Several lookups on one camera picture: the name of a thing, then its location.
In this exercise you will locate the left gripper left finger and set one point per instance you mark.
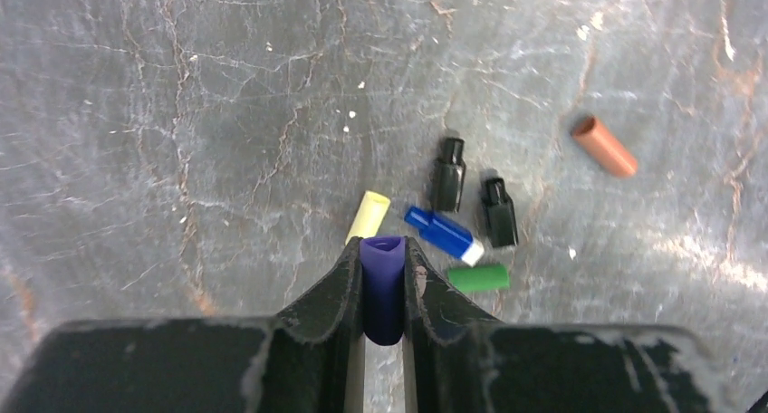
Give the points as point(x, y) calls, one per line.
point(308, 357)

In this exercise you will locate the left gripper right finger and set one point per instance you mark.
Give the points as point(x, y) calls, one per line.
point(460, 358)

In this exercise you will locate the green marker cap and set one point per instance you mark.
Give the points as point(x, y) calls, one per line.
point(480, 278)

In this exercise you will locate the purple marker cap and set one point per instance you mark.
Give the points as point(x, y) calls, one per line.
point(383, 262)

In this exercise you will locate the blue marker cap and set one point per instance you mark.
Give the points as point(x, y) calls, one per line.
point(445, 234)

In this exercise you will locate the black marker cap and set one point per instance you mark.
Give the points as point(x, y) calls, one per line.
point(448, 176)
point(500, 219)

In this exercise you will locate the yellow marker cap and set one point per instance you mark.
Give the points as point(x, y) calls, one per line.
point(370, 214)

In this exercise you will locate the brown marker cap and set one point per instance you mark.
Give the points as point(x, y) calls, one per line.
point(602, 146)

